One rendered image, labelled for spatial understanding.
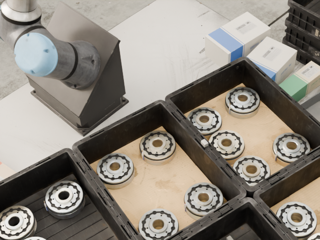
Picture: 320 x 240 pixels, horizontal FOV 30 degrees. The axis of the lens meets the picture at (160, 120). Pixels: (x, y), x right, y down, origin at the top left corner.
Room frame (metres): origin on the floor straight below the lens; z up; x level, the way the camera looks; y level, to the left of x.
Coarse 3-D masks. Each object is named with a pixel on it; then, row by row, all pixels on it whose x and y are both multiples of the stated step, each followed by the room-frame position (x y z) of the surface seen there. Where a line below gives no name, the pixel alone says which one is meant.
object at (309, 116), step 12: (240, 60) 1.28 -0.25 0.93; (216, 72) 1.23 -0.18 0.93; (264, 72) 1.22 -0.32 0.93; (192, 84) 1.20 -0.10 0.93; (276, 84) 1.17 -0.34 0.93; (168, 96) 1.15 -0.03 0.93; (288, 96) 1.12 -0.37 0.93; (300, 108) 1.07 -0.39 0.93; (312, 120) 1.02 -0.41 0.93; (216, 156) 0.93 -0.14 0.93; (228, 168) 0.89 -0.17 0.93; (288, 168) 0.87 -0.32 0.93; (240, 180) 0.85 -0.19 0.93; (264, 180) 0.84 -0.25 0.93; (252, 192) 0.81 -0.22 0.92
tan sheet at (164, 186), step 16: (160, 128) 1.12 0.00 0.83; (128, 144) 1.07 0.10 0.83; (176, 144) 1.06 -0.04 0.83; (176, 160) 1.00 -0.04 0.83; (144, 176) 0.95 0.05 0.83; (160, 176) 0.95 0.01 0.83; (176, 176) 0.95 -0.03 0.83; (192, 176) 0.94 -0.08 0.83; (112, 192) 0.91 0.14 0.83; (128, 192) 0.90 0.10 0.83; (144, 192) 0.90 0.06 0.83; (160, 192) 0.90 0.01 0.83; (176, 192) 0.89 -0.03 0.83; (128, 208) 0.85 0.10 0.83; (144, 208) 0.85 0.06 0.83; (160, 208) 0.85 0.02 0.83; (176, 208) 0.84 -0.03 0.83
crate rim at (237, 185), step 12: (144, 108) 1.12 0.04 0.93; (168, 108) 1.11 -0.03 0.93; (120, 120) 1.08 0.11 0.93; (180, 120) 1.06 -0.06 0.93; (96, 132) 1.04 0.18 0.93; (192, 132) 1.02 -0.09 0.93; (96, 180) 0.88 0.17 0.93; (108, 192) 0.84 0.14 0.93; (240, 192) 0.81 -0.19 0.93; (228, 204) 0.78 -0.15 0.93; (120, 216) 0.77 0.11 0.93; (204, 216) 0.75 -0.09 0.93; (192, 228) 0.72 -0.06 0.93
